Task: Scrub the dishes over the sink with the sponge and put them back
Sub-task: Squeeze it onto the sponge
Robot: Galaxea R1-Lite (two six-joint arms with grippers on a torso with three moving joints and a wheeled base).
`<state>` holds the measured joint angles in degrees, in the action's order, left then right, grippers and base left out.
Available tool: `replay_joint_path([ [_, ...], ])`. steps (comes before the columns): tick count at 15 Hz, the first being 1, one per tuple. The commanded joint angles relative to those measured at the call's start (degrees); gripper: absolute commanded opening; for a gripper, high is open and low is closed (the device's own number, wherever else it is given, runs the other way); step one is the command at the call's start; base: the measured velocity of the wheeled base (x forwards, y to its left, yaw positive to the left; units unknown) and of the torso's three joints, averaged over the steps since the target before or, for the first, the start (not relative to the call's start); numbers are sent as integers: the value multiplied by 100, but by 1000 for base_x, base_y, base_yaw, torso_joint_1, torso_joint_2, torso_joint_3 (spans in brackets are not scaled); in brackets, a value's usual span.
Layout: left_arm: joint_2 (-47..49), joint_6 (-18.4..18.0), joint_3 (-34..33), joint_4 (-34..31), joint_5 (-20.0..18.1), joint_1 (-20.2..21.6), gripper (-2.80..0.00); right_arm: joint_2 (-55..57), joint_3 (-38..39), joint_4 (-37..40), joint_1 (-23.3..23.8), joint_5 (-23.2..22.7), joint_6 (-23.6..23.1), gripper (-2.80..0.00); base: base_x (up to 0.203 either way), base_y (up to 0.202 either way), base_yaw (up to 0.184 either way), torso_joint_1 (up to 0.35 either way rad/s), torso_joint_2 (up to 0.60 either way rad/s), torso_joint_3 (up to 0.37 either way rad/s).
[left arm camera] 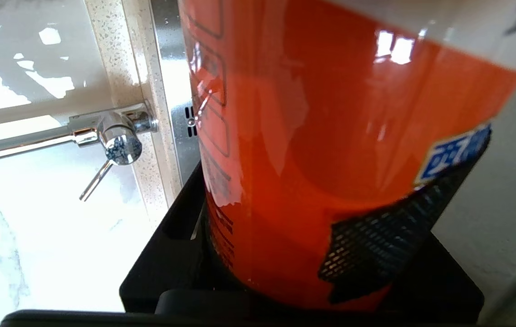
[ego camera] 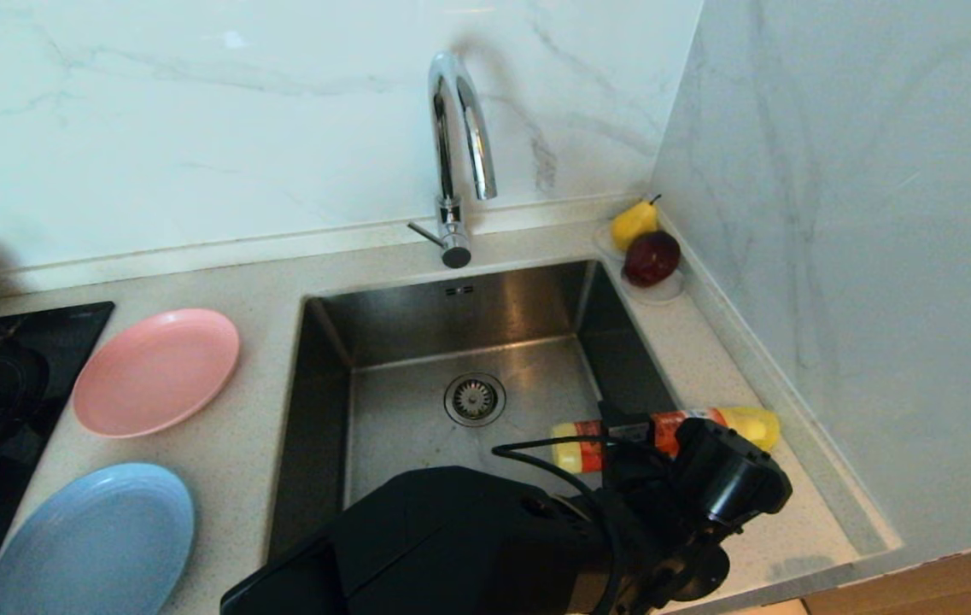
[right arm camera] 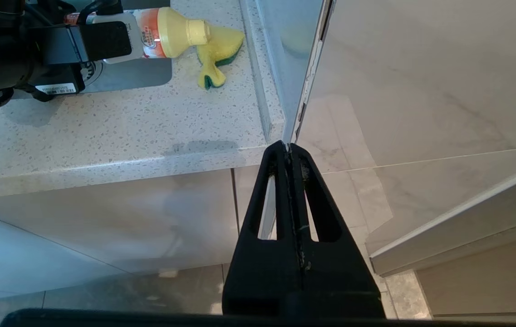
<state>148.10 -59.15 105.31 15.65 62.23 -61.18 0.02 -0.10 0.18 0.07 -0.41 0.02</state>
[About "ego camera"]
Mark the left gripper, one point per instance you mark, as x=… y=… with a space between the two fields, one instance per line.
x=737 y=478

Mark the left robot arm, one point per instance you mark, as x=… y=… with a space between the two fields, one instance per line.
x=451 y=547

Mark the sink drain strainer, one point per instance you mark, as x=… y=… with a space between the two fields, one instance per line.
x=475 y=399

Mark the stainless steel sink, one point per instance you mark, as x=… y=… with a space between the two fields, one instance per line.
x=468 y=342

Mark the yellow bottle with orange label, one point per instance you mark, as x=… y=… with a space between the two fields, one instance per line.
x=750 y=424

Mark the small white dish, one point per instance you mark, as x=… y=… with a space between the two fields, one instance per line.
x=664 y=290

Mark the red apple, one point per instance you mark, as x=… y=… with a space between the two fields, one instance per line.
x=652 y=258

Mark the yellow pear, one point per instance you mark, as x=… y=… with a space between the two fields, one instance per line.
x=632 y=222

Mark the chrome faucet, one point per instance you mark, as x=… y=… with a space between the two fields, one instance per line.
x=451 y=128

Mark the pink plate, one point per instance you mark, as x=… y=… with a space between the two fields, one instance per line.
x=156 y=371

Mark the blue plate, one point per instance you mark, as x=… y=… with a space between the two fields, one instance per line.
x=92 y=547

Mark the black cooktop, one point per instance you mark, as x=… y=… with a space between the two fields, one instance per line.
x=15 y=376

